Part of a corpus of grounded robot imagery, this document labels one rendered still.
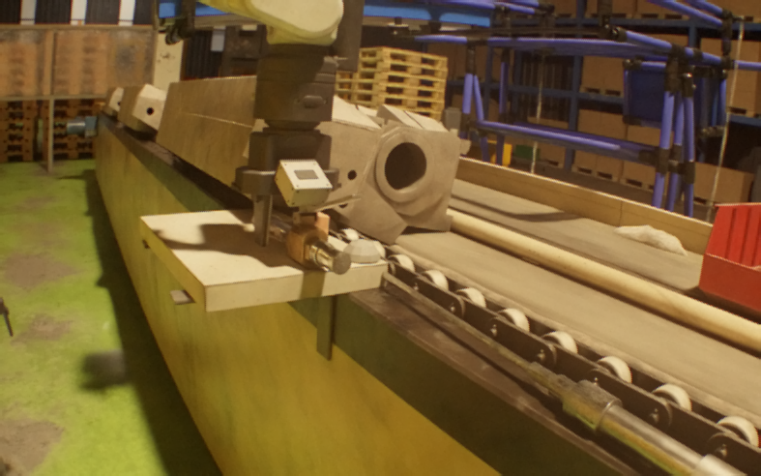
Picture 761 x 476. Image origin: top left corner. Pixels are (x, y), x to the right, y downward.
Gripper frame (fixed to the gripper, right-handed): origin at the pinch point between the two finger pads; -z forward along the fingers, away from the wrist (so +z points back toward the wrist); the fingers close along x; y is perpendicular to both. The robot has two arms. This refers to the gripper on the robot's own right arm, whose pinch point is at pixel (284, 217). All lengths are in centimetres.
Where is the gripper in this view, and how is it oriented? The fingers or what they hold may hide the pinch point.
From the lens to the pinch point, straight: 63.5
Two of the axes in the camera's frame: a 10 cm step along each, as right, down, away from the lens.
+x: 8.1, -0.8, 5.9
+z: 0.9, -9.7, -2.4
